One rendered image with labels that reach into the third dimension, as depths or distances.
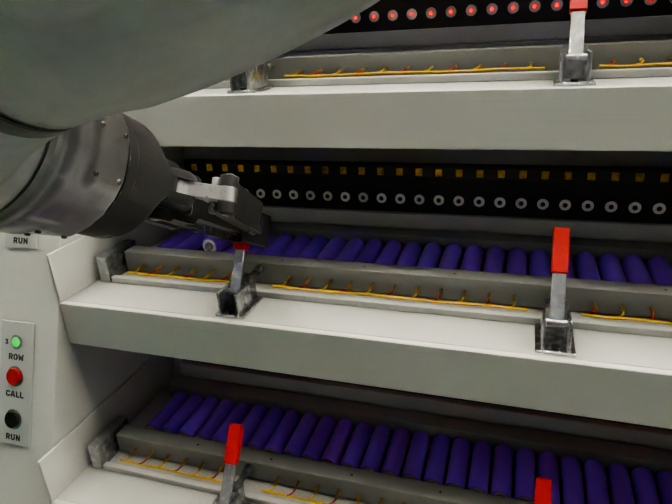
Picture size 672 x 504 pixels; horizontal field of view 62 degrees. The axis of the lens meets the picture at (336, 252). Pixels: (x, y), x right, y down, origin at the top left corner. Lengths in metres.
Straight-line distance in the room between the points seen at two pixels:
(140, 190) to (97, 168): 0.04
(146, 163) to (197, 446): 0.36
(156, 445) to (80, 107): 0.50
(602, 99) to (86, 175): 0.34
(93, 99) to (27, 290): 0.46
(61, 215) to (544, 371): 0.33
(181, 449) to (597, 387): 0.40
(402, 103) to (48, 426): 0.45
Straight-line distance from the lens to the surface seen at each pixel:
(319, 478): 0.57
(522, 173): 0.58
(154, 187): 0.34
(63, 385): 0.63
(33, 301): 0.63
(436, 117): 0.45
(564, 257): 0.46
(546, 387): 0.45
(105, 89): 0.17
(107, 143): 0.30
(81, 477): 0.67
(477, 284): 0.50
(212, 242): 0.59
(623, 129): 0.45
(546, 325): 0.44
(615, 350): 0.47
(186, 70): 0.17
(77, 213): 0.30
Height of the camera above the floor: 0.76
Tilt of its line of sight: 2 degrees down
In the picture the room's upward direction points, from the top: 3 degrees clockwise
